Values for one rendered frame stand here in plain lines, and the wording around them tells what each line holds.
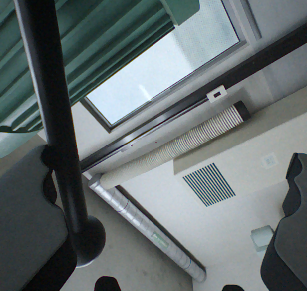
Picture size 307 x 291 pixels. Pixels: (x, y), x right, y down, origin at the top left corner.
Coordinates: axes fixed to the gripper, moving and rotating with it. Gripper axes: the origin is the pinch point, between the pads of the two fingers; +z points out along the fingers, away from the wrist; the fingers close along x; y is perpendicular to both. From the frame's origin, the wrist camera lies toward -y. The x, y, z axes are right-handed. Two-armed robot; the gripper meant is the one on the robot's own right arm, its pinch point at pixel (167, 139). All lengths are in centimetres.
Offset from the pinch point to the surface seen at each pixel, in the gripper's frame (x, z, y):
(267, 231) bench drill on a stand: 93, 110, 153
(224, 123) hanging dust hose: 45, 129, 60
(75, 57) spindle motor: -7.3, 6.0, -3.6
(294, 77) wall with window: 94, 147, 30
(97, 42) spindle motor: -5.4, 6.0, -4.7
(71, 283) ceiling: -63, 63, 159
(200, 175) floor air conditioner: 30, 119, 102
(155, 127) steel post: -7, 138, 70
